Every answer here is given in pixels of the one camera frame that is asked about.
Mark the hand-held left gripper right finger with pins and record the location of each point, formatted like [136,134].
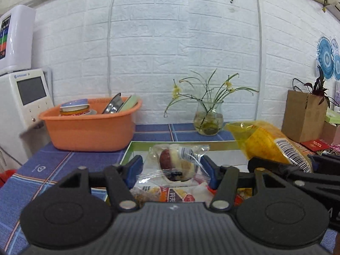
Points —
[209,170]

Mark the red envelope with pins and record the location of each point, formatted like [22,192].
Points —
[314,144]

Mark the small cardboard box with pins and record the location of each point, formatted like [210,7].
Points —
[331,132]

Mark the red plastic object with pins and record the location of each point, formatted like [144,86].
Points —
[5,178]

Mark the white appliance with screen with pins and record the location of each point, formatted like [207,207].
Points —
[29,93]

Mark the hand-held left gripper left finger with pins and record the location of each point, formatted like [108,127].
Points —
[135,168]

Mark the orange plastic basin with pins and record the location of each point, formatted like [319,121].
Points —
[87,132]

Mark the white water purifier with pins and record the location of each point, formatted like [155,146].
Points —
[20,37]

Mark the steel bowl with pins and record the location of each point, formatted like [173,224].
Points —
[113,105]

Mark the green rimmed cardboard box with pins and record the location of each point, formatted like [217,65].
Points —
[225,157]

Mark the yellow flowering plant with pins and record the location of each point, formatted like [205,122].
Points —
[209,90]

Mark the brown paper bag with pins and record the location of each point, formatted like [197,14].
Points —
[302,117]

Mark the glass vase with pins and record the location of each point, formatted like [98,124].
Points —
[208,123]

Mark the orange white snack packet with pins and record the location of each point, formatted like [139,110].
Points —
[176,194]

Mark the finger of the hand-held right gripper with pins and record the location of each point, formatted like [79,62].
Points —
[326,164]
[318,186]

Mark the yellow snack bag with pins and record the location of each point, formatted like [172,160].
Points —
[263,140]

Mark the purple leaf plant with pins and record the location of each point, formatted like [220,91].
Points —
[318,85]

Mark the blue checked tablecloth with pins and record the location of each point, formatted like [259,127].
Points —
[53,164]

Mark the clear pastry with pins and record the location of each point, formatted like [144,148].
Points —
[172,162]

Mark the green white carton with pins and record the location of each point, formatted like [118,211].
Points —
[333,117]

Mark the brown snack packet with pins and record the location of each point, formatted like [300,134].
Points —
[144,198]

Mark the pale green plate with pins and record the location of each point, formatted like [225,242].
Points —
[130,103]

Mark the white wall pipe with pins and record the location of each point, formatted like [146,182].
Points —
[259,45]

